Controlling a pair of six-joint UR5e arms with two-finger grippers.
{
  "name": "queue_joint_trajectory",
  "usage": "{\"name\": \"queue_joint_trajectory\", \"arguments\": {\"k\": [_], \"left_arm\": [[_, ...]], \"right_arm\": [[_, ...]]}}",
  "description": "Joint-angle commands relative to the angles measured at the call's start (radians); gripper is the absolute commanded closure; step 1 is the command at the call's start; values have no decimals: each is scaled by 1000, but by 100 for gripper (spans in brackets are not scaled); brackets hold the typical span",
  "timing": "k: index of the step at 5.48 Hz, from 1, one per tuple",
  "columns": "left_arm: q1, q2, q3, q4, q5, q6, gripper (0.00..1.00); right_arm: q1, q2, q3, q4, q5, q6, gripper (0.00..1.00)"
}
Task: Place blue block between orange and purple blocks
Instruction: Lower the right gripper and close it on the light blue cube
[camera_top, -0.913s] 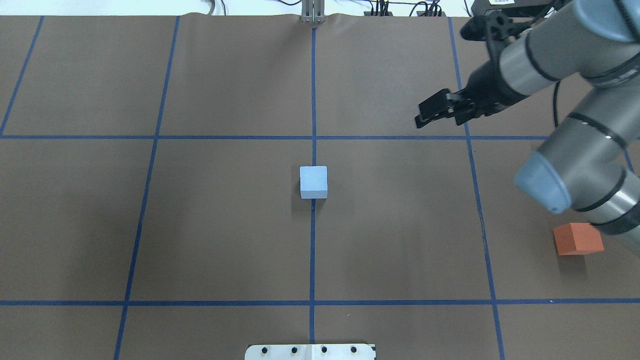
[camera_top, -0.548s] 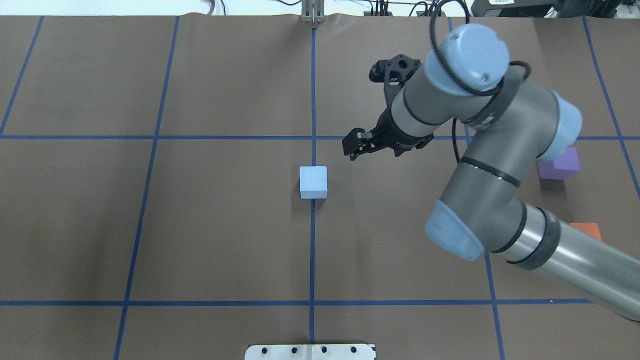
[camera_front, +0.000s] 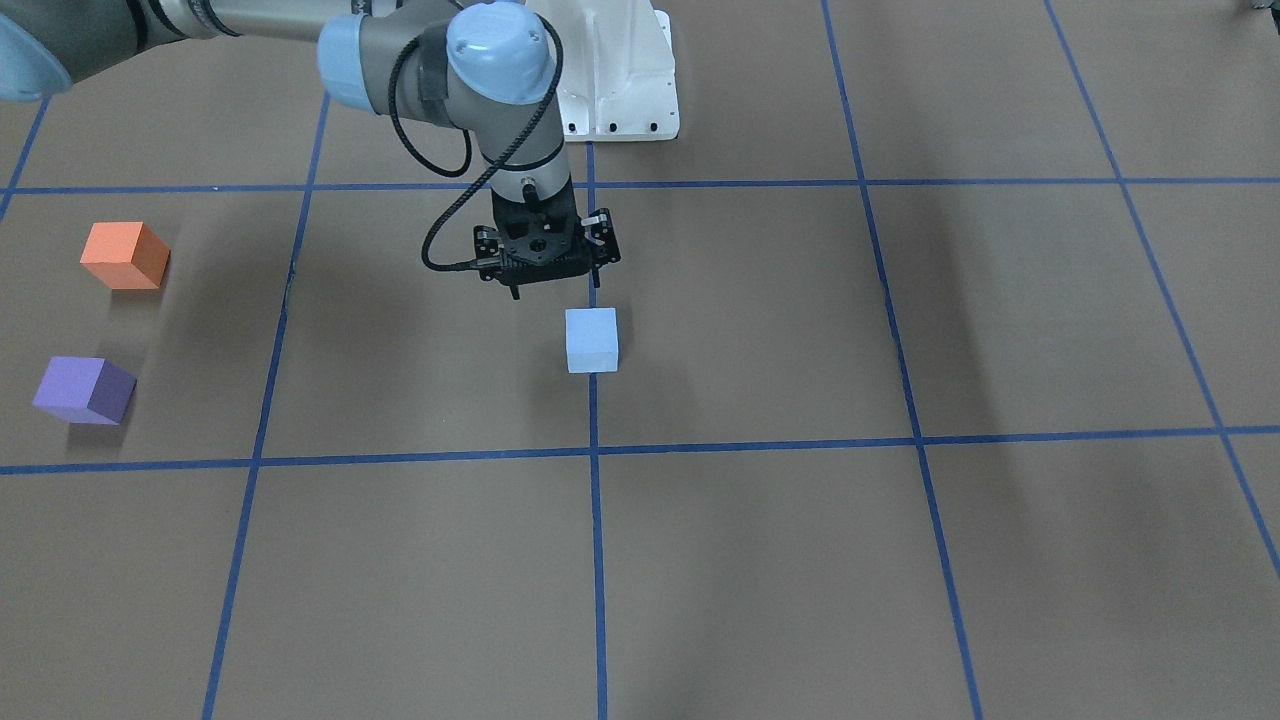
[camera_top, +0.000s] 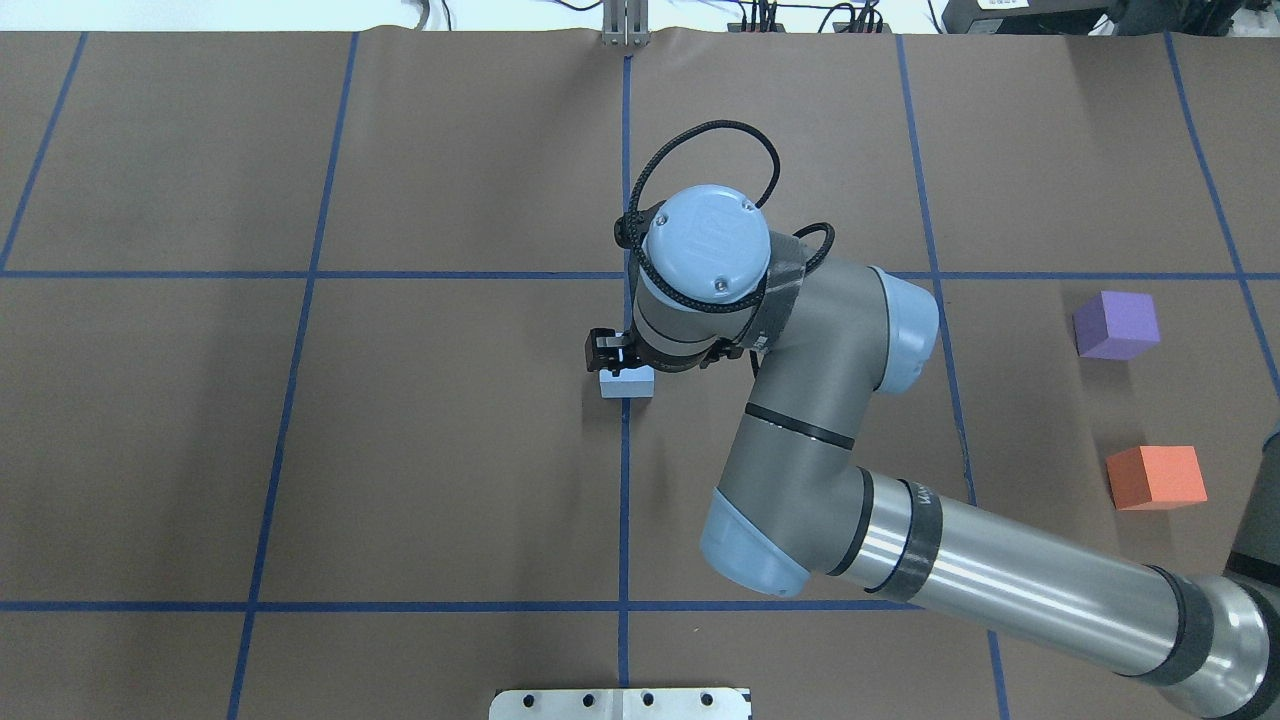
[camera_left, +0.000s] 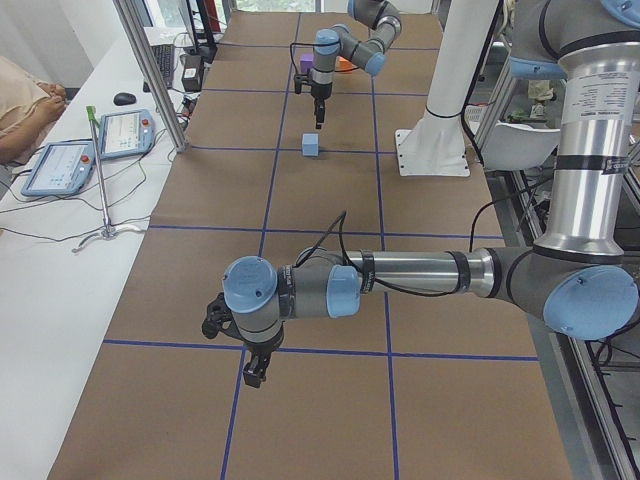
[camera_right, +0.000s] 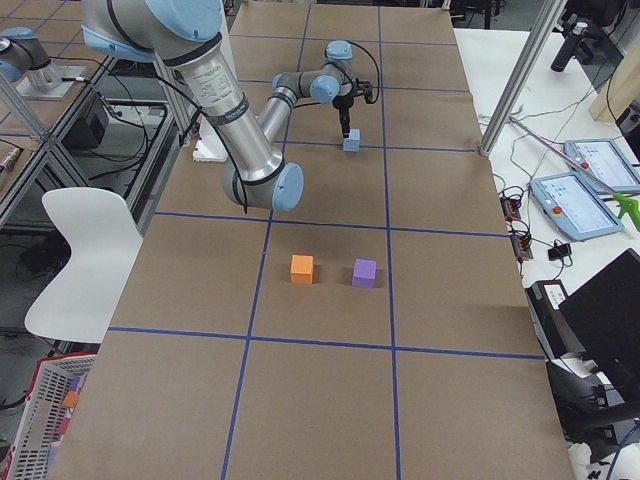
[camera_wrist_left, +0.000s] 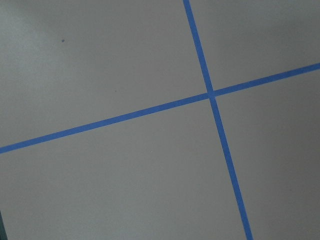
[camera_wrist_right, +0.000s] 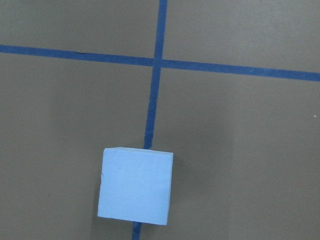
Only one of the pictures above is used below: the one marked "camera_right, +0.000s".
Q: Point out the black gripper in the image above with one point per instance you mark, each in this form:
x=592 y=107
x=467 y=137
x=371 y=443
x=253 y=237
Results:
x=342 y=104

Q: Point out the light blue foam block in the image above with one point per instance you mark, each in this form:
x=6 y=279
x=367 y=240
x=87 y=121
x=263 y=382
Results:
x=351 y=143

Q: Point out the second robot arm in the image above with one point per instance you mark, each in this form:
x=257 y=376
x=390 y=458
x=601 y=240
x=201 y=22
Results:
x=24 y=61

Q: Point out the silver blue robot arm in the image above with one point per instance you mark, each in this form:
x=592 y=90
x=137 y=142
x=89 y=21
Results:
x=187 y=37

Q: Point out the orange foam block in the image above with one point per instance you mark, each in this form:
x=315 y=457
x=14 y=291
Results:
x=302 y=269

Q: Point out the purple foam block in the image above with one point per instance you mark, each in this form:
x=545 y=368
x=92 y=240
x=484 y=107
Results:
x=364 y=273

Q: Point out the orange terminal block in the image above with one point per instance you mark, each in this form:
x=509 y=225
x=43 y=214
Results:
x=511 y=208

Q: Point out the front teach pendant tablet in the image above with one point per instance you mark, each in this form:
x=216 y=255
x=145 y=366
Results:
x=574 y=208

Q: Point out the teach pendant tablet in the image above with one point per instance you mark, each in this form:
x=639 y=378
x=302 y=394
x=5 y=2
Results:
x=604 y=159
x=574 y=208

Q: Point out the black cylindrical device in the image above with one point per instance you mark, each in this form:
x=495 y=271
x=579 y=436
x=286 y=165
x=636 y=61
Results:
x=570 y=45

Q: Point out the black box under table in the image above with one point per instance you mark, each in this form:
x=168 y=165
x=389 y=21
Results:
x=88 y=129

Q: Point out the rear teach pendant tablet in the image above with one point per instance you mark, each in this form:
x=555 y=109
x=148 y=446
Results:
x=604 y=159

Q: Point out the white plastic chair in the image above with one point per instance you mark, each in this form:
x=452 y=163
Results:
x=80 y=301

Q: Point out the green spray nozzle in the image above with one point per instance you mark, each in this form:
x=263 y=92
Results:
x=628 y=206

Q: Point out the white perforated basket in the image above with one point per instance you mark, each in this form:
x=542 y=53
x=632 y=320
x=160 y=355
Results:
x=48 y=409

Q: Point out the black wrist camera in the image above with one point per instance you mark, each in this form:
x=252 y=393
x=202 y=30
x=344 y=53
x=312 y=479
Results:
x=364 y=89

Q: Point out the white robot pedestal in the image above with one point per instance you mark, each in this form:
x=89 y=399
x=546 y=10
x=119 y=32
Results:
x=209 y=147

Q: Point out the aluminium frame post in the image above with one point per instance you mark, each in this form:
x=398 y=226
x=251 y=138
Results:
x=550 y=12

